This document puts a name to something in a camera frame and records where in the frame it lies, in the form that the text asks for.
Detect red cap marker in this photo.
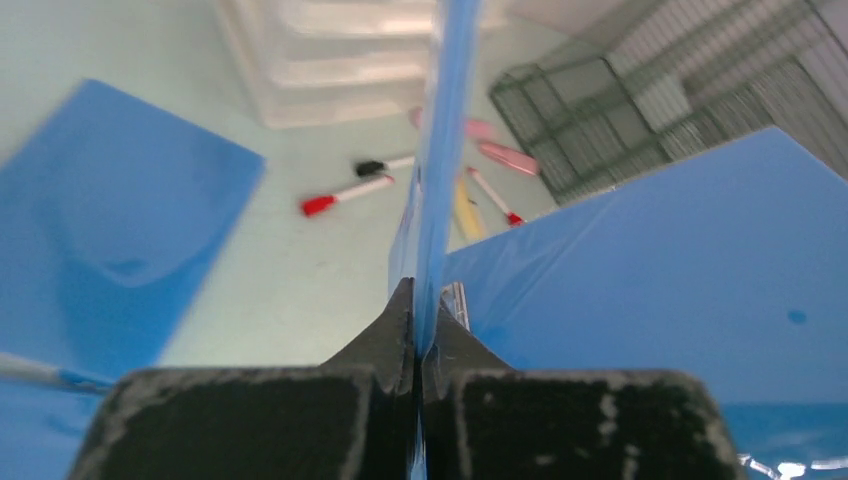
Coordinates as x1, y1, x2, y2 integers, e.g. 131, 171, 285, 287
299, 174, 395, 217
466, 167, 524, 228

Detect red cap marker left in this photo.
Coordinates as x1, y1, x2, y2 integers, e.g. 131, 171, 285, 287
299, 174, 395, 217

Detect pink highlighter right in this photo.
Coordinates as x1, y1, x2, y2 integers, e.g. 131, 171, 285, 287
477, 141, 540, 176

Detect pink highlighter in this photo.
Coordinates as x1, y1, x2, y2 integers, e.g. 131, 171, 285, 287
477, 141, 540, 176
409, 107, 496, 141

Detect yellow highlighter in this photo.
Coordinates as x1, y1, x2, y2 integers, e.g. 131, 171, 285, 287
454, 176, 487, 243

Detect green wire mesh organizer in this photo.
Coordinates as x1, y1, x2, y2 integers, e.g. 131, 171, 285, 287
489, 0, 847, 205

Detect red cap marker right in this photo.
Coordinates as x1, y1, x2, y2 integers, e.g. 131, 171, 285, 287
466, 167, 524, 228

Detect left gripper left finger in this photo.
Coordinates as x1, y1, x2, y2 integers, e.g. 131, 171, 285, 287
69, 278, 416, 479

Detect white plastic drawer organizer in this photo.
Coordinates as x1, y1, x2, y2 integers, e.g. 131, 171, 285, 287
215, 0, 511, 130

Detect pink highlighter left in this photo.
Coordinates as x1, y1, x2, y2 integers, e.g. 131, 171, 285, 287
409, 107, 496, 141

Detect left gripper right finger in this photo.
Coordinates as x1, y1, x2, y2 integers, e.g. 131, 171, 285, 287
422, 309, 744, 479

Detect blue cap pen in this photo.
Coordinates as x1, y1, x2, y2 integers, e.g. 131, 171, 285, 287
1, 352, 115, 395

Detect black cap marker upper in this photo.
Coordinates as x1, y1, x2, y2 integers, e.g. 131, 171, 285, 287
353, 155, 415, 178

